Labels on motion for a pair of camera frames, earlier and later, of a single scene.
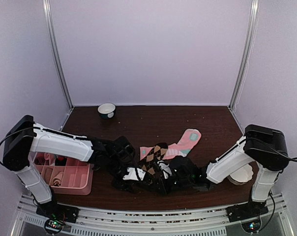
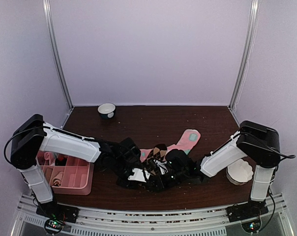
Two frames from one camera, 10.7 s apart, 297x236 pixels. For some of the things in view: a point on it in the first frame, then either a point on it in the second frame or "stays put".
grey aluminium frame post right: [244, 65] stays put
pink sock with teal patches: [180, 149] stays put
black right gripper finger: [165, 185] -> [155, 183]
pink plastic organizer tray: [65, 176] stays put
